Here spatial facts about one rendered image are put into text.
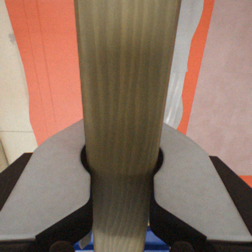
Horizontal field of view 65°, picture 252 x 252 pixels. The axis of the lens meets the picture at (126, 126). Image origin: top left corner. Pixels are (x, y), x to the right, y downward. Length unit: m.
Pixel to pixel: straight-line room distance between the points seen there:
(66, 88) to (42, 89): 0.03
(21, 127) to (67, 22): 0.16
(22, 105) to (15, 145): 0.07
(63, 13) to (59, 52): 0.04
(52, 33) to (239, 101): 0.25
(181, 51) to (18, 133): 0.25
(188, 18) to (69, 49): 0.14
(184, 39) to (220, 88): 0.08
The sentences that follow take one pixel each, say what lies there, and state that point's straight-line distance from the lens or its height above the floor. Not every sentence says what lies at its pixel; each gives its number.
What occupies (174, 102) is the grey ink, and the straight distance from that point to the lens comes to 0.27.
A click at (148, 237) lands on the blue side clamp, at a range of 0.39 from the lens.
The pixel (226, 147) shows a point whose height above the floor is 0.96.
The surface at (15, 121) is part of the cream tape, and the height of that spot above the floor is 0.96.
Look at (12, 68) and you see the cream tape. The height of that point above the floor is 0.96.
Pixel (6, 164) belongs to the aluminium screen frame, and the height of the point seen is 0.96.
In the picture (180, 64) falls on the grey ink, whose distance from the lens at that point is 0.26.
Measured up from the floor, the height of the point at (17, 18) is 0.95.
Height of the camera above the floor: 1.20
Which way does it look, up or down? 61 degrees down
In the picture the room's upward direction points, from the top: 178 degrees clockwise
